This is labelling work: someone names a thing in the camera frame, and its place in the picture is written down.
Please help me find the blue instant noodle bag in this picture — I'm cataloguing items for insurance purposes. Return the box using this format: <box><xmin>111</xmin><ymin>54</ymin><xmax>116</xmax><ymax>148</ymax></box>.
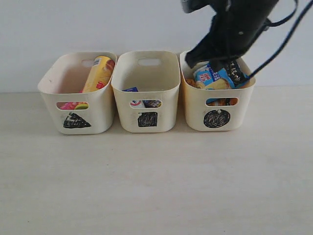
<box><xmin>193</xmin><ymin>60</ymin><xmax>249</xmax><ymax>90</ymax></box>

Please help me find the white blue milk carton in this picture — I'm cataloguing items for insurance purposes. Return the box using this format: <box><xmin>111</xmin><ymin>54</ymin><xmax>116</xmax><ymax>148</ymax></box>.
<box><xmin>123</xmin><ymin>87</ymin><xmax>145</xmax><ymax>109</ymax></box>

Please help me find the cream bin with triangle mark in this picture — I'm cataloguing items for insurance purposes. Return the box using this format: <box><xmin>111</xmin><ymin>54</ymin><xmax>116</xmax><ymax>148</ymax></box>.
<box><xmin>38</xmin><ymin>51</ymin><xmax>117</xmax><ymax>135</ymax></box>

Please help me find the orange instant noodle bag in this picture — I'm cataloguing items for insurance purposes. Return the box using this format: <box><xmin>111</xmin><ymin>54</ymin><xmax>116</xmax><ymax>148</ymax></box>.
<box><xmin>185</xmin><ymin>78</ymin><xmax>238</xmax><ymax>106</ymax></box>

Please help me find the cream bin with square mark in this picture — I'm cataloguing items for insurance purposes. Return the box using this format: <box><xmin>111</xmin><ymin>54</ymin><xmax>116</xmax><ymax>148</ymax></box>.
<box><xmin>111</xmin><ymin>51</ymin><xmax>180</xmax><ymax>133</ymax></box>

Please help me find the yellow Lays chips can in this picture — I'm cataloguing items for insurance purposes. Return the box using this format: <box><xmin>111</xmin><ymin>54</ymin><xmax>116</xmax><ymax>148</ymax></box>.
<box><xmin>80</xmin><ymin>55</ymin><xmax>115</xmax><ymax>93</ymax></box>

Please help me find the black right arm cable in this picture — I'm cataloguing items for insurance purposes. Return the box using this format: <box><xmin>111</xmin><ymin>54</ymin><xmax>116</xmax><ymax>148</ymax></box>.
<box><xmin>244</xmin><ymin>0</ymin><xmax>313</xmax><ymax>79</ymax></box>

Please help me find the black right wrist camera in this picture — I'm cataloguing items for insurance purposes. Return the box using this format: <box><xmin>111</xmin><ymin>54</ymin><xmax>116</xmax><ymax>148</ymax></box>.
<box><xmin>180</xmin><ymin>0</ymin><xmax>215</xmax><ymax>14</ymax></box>

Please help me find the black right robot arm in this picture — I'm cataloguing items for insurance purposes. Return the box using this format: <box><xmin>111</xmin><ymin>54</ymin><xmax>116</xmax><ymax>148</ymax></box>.
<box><xmin>181</xmin><ymin>0</ymin><xmax>277</xmax><ymax>70</ymax></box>

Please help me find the pink Lays chips can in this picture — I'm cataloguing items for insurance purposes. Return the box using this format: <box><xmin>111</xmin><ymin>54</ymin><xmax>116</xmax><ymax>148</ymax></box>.
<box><xmin>59</xmin><ymin>102</ymin><xmax>78</xmax><ymax>110</ymax></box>

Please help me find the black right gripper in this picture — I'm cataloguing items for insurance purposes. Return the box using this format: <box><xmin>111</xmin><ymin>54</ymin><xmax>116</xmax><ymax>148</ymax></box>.
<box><xmin>185</xmin><ymin>4</ymin><xmax>271</xmax><ymax>72</ymax></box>

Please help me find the cream bin with circle mark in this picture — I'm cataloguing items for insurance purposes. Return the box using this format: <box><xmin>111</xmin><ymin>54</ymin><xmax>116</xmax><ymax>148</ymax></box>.
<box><xmin>179</xmin><ymin>51</ymin><xmax>256</xmax><ymax>132</ymax></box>

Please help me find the small dark purple box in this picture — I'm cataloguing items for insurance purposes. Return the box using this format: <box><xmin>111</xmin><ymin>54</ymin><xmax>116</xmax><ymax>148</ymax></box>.
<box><xmin>143</xmin><ymin>100</ymin><xmax>162</xmax><ymax>108</ymax></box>

